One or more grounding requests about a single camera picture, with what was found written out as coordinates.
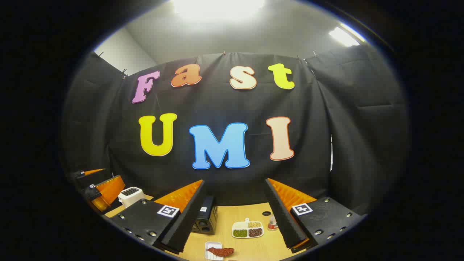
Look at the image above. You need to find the ceiling light panel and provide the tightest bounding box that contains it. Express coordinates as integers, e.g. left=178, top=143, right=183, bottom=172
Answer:
left=173, top=0, right=266, bottom=20
left=329, top=22, right=366, bottom=47

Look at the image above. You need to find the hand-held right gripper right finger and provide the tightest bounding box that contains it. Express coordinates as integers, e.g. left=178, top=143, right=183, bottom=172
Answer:
left=264, top=178, right=366, bottom=254

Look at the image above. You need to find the black electric oven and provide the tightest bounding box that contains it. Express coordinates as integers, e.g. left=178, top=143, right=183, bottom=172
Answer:
left=191, top=196, right=218, bottom=235

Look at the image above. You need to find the white toaster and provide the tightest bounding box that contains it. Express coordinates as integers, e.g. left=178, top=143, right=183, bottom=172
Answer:
left=117, top=187, right=146, bottom=208

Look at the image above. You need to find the small white ridged tray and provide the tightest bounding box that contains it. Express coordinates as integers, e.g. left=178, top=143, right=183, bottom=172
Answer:
left=205, top=241, right=223, bottom=261

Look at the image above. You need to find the black backdrop cloth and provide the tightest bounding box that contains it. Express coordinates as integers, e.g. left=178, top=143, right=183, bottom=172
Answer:
left=62, top=45, right=410, bottom=218

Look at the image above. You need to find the red meat piece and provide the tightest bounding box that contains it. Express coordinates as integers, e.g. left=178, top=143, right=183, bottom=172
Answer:
left=207, top=247, right=235, bottom=257

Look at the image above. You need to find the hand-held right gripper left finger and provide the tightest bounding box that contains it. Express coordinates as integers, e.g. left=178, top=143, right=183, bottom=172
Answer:
left=109, top=179, right=206, bottom=254

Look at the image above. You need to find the white divided dish with beans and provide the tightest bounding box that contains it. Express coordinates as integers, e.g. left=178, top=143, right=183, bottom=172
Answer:
left=232, top=218, right=264, bottom=239

